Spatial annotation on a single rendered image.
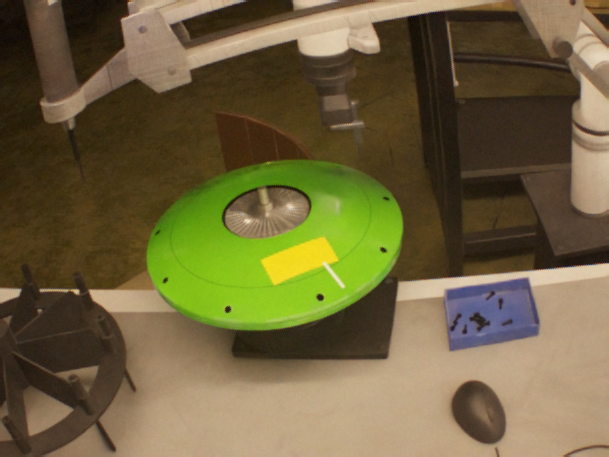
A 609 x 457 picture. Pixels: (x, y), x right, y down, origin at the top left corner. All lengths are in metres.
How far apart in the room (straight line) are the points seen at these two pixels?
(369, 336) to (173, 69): 0.47
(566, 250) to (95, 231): 2.15
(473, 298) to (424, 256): 1.53
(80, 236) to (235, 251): 2.17
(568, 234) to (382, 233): 0.46
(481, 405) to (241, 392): 0.31
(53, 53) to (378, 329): 0.56
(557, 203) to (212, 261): 0.68
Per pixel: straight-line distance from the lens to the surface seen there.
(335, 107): 1.12
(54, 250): 3.04
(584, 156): 1.27
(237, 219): 0.96
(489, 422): 0.88
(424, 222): 2.73
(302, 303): 0.86
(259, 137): 1.57
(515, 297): 1.06
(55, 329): 1.04
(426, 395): 0.95
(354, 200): 0.96
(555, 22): 0.76
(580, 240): 1.28
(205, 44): 0.72
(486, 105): 2.87
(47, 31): 0.71
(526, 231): 2.43
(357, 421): 0.93
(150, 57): 0.70
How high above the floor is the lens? 1.63
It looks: 36 degrees down
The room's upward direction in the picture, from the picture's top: 10 degrees counter-clockwise
